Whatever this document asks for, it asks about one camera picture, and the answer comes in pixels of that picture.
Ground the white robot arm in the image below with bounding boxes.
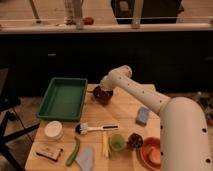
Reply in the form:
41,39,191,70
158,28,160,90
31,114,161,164
100,65,213,171

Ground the dark red bowl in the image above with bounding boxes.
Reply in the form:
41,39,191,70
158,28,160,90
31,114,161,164
93,86,113,105

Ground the green plastic tray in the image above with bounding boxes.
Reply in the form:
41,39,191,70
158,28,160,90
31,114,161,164
36,77,88,122

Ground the blue sponge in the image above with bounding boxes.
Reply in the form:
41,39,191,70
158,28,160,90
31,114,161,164
136,107,150,126

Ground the pale yellow stick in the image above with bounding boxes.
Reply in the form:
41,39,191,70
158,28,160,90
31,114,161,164
102,131,109,158

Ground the white dish brush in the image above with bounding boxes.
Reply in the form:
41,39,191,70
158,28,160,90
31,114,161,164
75,123,118,135

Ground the green cup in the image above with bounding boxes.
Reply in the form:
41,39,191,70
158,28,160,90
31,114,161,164
109,134,126,152

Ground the dark brown pine cone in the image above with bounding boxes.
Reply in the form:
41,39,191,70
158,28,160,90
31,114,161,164
127,133,143,149

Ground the red object on counter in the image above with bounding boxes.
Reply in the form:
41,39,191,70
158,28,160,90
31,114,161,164
83,17,94,25

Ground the white round lid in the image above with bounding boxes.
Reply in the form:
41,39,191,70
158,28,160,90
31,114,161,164
44,121,63,140

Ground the light blue cloth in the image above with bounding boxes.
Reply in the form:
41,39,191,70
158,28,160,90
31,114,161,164
75,146,95,171

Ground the green cucumber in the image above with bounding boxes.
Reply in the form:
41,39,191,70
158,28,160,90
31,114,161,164
65,137,80,166

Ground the orange bowl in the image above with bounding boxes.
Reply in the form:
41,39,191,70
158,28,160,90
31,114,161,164
139,137,161,171

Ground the wooden block eraser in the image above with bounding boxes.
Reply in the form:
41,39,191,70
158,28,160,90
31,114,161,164
35,144,62,162

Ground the person in dark clothes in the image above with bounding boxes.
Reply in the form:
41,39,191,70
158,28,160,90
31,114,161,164
111,0,182,24

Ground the black chair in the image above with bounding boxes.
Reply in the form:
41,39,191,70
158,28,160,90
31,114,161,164
0,68,39,171

